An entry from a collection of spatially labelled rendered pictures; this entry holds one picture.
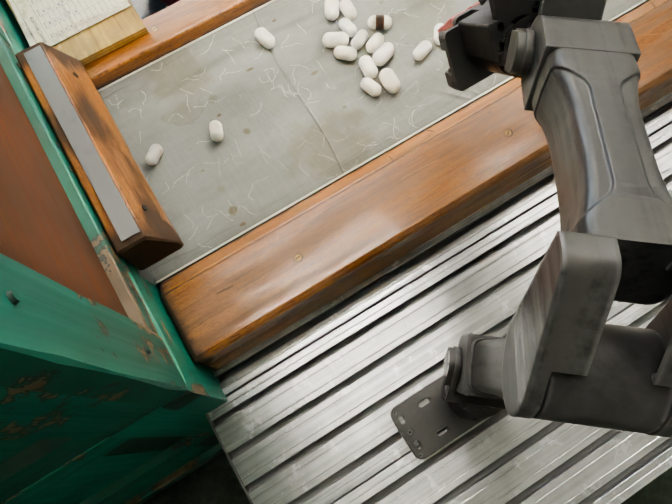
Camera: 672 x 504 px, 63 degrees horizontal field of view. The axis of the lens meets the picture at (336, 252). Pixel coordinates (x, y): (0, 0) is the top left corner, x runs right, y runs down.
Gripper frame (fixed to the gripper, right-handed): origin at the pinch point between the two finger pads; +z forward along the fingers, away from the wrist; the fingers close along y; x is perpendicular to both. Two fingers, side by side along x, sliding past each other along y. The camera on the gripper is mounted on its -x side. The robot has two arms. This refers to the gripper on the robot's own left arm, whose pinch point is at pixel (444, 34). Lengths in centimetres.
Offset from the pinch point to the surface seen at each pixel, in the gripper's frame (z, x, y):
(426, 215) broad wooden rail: -5.8, 16.9, 11.8
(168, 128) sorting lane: 18.7, -0.6, 33.4
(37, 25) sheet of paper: 33, -18, 42
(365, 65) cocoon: 11.9, 2.6, 6.1
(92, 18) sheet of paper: 30.4, -15.8, 34.7
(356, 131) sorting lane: 7.8, 8.6, 12.0
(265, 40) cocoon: 20.5, -4.6, 15.6
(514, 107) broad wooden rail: -1.0, 12.7, -6.5
